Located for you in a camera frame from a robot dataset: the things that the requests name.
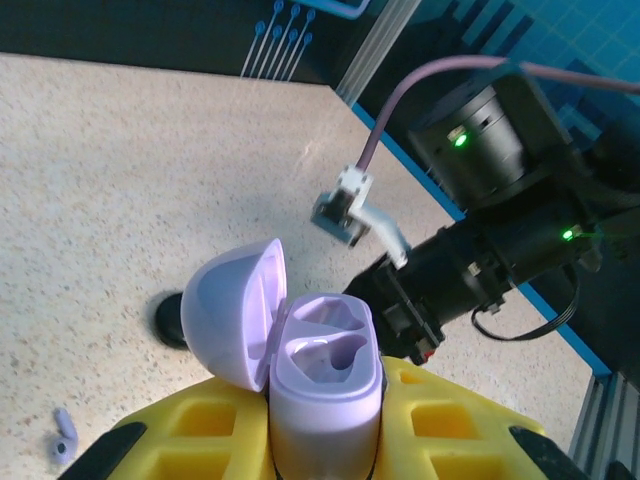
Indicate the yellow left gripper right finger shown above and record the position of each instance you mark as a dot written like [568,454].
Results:
[450,435]

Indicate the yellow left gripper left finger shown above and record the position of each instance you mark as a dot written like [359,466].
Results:
[200,440]

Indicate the black earbud charging case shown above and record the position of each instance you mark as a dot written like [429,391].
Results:
[167,325]

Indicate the purple earbud charging case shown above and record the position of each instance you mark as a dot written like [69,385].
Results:
[325,400]

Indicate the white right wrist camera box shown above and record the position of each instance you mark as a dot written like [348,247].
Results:
[352,182]

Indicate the aluminium frame post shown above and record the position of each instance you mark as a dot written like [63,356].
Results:
[375,50]

